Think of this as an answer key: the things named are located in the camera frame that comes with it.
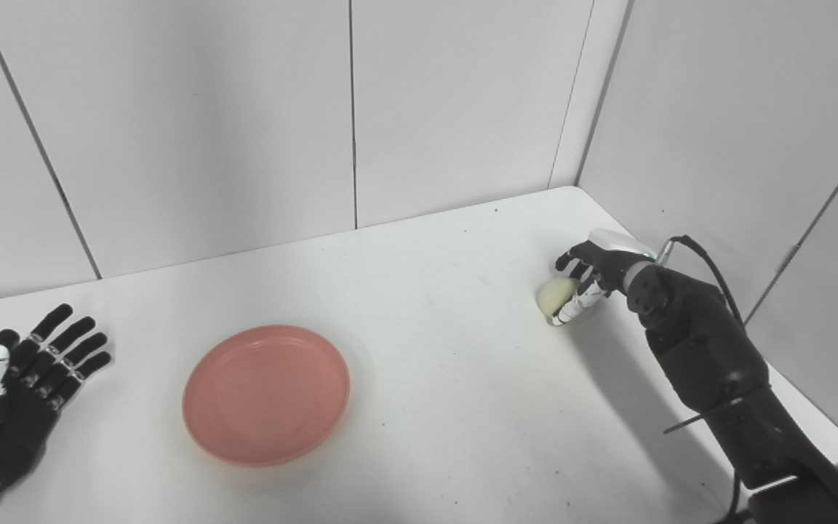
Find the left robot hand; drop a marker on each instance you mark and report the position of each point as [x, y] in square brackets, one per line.
[22, 400]

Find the white steamed bun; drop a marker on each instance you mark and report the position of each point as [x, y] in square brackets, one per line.
[556, 295]

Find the pink plate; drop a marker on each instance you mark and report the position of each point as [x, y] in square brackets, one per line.
[266, 394]

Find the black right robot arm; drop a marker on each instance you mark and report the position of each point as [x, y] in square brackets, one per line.
[724, 378]

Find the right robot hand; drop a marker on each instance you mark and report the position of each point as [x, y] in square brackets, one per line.
[597, 273]

